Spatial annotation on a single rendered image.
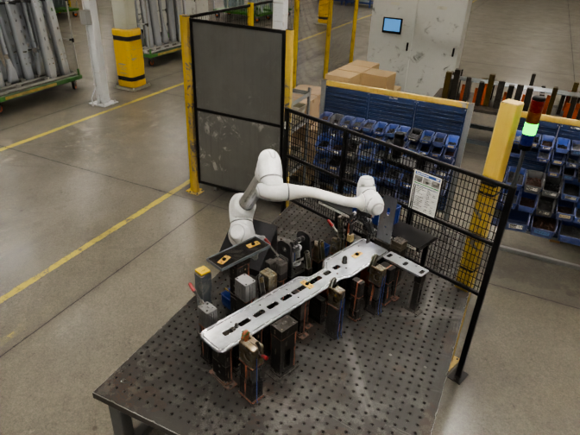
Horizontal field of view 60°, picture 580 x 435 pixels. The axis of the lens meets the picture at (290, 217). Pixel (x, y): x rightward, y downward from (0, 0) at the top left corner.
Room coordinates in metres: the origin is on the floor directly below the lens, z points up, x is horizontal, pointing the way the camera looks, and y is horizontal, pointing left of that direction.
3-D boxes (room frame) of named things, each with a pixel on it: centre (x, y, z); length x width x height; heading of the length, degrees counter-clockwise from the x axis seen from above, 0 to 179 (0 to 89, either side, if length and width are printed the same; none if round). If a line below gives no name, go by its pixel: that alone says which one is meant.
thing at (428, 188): (3.00, -0.90, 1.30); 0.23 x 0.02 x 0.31; 46
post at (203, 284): (2.21, 0.46, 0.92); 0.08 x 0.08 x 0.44; 46
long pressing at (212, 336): (2.31, -0.11, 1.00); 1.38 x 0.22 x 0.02; 136
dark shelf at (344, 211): (3.12, -0.60, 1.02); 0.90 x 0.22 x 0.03; 46
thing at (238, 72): (5.13, 0.60, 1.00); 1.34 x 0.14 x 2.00; 66
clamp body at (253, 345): (1.78, 0.15, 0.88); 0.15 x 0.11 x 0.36; 46
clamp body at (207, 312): (2.02, 0.41, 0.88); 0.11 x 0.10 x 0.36; 46
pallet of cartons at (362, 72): (7.52, -1.03, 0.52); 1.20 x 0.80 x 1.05; 153
